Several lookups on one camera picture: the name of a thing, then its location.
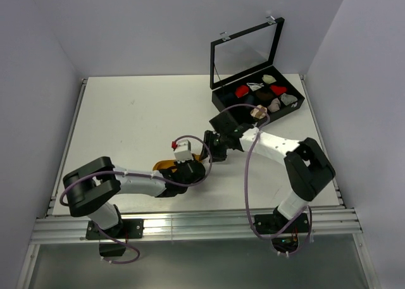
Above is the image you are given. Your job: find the glass box lid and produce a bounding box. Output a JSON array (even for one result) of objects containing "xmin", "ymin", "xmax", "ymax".
[{"xmin": 209, "ymin": 16, "xmax": 285, "ymax": 90}]

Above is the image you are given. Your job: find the blue rolled sock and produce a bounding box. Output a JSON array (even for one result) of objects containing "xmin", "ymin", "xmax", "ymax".
[{"xmin": 244, "ymin": 95, "xmax": 255, "ymax": 109}]

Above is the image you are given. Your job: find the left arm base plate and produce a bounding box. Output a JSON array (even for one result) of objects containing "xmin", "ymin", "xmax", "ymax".
[{"xmin": 85, "ymin": 219, "xmax": 144, "ymax": 240}]

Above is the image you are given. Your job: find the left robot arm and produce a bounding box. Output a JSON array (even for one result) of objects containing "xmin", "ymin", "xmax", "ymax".
[{"xmin": 59, "ymin": 155, "xmax": 212, "ymax": 238}]

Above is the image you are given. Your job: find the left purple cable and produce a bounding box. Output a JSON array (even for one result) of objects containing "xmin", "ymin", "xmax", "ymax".
[{"xmin": 59, "ymin": 135, "xmax": 213, "ymax": 264}]

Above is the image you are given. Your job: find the purple cable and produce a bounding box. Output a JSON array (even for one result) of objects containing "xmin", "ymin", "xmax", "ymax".
[
  {"xmin": 216, "ymin": 103, "xmax": 313, "ymax": 257},
  {"xmin": 59, "ymin": 135, "xmax": 213, "ymax": 264}
]

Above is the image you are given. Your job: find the red rolled sock left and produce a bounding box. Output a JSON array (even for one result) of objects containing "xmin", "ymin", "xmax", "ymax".
[{"xmin": 235, "ymin": 85, "xmax": 250, "ymax": 98}]

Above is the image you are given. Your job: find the red rolled sock right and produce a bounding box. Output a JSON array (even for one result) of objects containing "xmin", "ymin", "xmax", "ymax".
[{"xmin": 270, "ymin": 85, "xmax": 288, "ymax": 96}]

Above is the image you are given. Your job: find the dark brown rolled sock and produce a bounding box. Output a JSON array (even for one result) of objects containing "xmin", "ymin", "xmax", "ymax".
[{"xmin": 255, "ymin": 90, "xmax": 275, "ymax": 102}]

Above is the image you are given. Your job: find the white grey rolled sock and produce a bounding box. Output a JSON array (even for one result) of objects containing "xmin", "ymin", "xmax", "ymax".
[{"xmin": 246, "ymin": 83, "xmax": 264, "ymax": 92}]

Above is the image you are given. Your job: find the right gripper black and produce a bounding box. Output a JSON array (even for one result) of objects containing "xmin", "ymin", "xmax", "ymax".
[{"xmin": 199, "ymin": 130, "xmax": 228, "ymax": 163}]

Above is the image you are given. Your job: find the red rolled sock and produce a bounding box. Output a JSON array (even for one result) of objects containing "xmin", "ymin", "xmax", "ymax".
[
  {"xmin": 235, "ymin": 85, "xmax": 250, "ymax": 98},
  {"xmin": 270, "ymin": 85, "xmax": 288, "ymax": 96}
]

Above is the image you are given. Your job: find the pink beige rolled sock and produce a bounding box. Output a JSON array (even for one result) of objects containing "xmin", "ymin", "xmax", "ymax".
[{"xmin": 267, "ymin": 98, "xmax": 281, "ymax": 113}]

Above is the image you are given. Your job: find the black storage box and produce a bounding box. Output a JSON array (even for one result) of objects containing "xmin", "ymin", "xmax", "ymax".
[{"xmin": 212, "ymin": 66, "xmax": 305, "ymax": 124}]

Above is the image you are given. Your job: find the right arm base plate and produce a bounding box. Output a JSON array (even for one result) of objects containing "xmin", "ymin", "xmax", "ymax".
[{"xmin": 254, "ymin": 211, "xmax": 310, "ymax": 235}]

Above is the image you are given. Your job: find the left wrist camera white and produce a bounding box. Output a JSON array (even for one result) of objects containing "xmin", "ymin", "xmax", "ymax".
[{"xmin": 171, "ymin": 140, "xmax": 194, "ymax": 163}]

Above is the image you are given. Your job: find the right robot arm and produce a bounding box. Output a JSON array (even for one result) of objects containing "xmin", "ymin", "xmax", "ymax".
[{"xmin": 201, "ymin": 112, "xmax": 335, "ymax": 232}]

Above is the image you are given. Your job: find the pale green rolled sock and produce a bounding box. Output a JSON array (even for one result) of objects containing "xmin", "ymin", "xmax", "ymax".
[{"xmin": 262, "ymin": 75, "xmax": 277, "ymax": 85}]

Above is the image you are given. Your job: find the aluminium front rail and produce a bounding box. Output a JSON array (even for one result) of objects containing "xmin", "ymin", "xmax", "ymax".
[{"xmin": 30, "ymin": 208, "xmax": 363, "ymax": 245}]

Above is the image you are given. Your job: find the mustard yellow sock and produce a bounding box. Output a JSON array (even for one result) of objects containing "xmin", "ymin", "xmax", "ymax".
[{"xmin": 153, "ymin": 153, "xmax": 205, "ymax": 173}]

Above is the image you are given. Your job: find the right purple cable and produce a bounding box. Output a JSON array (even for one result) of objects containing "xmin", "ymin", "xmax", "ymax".
[{"xmin": 216, "ymin": 103, "xmax": 313, "ymax": 257}]

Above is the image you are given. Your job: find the brown striped sock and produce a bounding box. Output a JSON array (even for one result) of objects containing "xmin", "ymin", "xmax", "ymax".
[{"xmin": 250, "ymin": 105, "xmax": 268, "ymax": 120}]

